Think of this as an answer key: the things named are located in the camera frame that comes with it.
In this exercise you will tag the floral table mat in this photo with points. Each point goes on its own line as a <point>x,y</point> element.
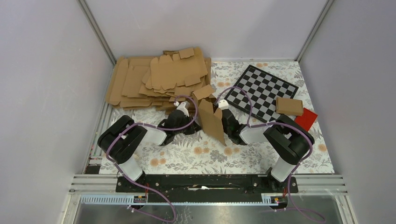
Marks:
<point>201,154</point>

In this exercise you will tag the brown cardboard box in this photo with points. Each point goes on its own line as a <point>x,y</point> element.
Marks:
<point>210,118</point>

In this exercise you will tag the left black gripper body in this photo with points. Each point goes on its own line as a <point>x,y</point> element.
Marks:
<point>187,130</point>

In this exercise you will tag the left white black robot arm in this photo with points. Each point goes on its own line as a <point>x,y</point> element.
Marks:
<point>122,138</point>

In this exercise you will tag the black white checkerboard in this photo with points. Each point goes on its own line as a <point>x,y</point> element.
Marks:
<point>260,88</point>

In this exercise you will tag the perforated metal cable tray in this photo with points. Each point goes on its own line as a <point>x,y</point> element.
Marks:
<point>192,198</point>

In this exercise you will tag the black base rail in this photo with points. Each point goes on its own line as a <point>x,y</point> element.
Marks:
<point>165,185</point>

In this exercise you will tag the stack of cardboard blanks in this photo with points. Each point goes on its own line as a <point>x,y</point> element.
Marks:
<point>156,81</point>

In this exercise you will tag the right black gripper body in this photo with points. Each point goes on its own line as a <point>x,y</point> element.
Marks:
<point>226,131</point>

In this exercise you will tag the red box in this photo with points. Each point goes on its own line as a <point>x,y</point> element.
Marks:
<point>307,119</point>

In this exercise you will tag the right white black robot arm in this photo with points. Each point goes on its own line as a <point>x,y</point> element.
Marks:
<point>288,139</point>

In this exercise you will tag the folded small cardboard box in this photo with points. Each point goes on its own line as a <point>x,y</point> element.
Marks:
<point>289,106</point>

